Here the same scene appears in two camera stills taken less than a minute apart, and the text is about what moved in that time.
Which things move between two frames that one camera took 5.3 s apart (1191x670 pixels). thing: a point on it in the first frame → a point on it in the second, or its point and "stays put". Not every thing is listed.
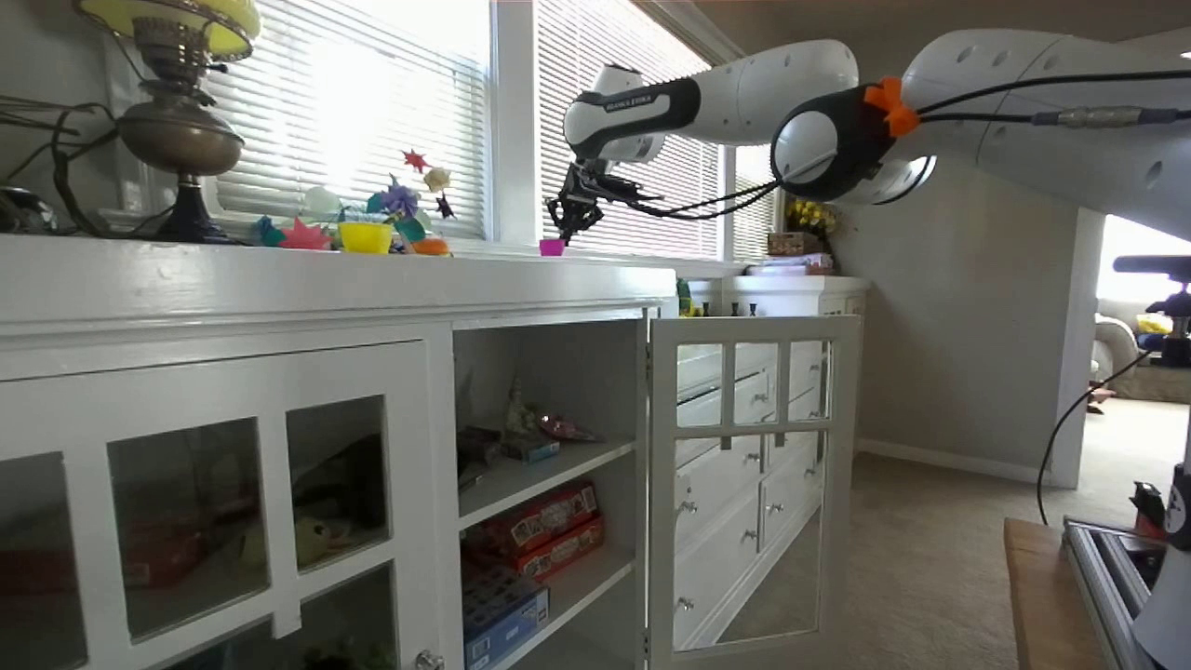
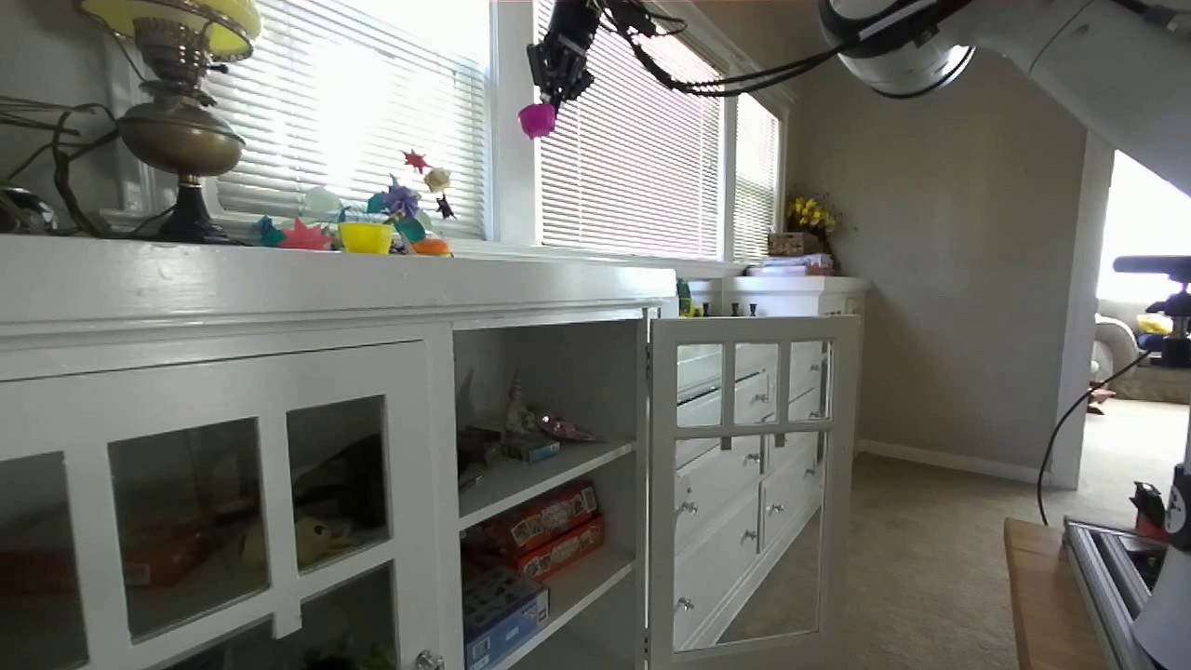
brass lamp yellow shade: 178,128 stays put
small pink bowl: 553,247 → 537,117
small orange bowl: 430,247 stays put
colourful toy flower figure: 401,205 stays put
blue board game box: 493,640 stays put
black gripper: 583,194 → 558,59
